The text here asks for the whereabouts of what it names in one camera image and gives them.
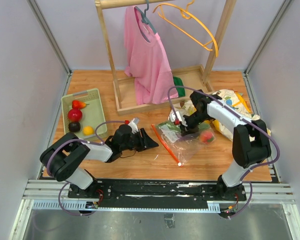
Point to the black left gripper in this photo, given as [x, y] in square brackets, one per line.
[146, 142]

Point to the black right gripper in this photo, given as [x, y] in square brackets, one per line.
[187, 128]

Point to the clear zip top bag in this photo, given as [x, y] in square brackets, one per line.
[181, 151]

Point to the yellow plush fruit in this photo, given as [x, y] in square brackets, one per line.
[88, 130]

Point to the red plush fruit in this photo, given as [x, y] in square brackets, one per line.
[75, 115]

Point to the purple plush eggplant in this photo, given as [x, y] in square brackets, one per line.
[189, 137]

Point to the green plush vegetable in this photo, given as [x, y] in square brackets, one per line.
[169, 126]

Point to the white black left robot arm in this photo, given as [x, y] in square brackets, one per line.
[62, 159]

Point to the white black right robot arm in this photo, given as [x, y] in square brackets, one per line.
[250, 140]

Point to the wooden clothes rack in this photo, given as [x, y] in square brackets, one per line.
[124, 93]

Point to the green cloth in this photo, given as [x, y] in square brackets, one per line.
[179, 86]

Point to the cartoon print children's garment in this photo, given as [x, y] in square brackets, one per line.
[215, 108]

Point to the light green plastic basket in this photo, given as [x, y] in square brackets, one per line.
[92, 114]

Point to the pink t-shirt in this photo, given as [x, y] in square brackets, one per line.
[147, 62]

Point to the dark purple plush fruit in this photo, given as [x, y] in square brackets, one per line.
[74, 127]

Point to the red orange plush pepper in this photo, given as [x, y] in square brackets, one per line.
[76, 104]

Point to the grey clothes hanger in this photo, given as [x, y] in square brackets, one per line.
[145, 20]

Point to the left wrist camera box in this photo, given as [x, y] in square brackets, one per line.
[133, 123]

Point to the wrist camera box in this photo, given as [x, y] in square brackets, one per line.
[177, 119]
[133, 123]

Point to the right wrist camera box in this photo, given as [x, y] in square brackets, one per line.
[177, 119]

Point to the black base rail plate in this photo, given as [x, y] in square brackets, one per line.
[110, 188]

